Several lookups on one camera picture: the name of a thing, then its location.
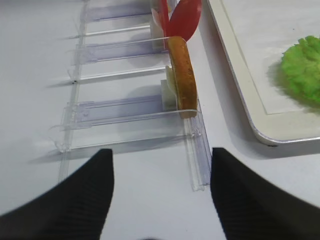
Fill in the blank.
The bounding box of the red tomato slice rear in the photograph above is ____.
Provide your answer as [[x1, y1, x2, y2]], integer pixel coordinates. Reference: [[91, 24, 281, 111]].
[[150, 0, 172, 37]]

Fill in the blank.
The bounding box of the brown bun slice in rack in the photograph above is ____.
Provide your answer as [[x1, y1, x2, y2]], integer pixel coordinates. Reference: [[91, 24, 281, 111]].
[[167, 36, 198, 119]]

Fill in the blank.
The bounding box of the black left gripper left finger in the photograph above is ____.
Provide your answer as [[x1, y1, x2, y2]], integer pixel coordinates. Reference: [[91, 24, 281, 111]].
[[0, 149, 115, 240]]

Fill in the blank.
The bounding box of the red tomato slice front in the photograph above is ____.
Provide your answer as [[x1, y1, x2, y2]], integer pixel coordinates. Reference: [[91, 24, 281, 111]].
[[168, 0, 202, 42]]

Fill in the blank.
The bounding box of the red tomato slice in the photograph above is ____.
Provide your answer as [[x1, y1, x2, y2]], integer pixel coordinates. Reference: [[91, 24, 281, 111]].
[[150, 0, 172, 37], [168, 0, 202, 42]]

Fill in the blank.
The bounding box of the white metal tray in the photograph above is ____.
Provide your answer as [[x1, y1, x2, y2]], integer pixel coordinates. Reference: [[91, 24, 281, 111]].
[[208, 0, 320, 145]]

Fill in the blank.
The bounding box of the clear acrylic left food rack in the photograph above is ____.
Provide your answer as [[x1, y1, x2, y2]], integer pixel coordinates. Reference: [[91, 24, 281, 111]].
[[49, 0, 211, 191]]

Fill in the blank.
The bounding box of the green lettuce leaf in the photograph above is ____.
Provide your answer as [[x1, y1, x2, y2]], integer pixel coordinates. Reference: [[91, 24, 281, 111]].
[[280, 35, 320, 108]]

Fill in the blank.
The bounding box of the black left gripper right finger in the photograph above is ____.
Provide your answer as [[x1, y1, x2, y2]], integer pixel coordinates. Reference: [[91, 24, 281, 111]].
[[210, 147, 320, 240]]

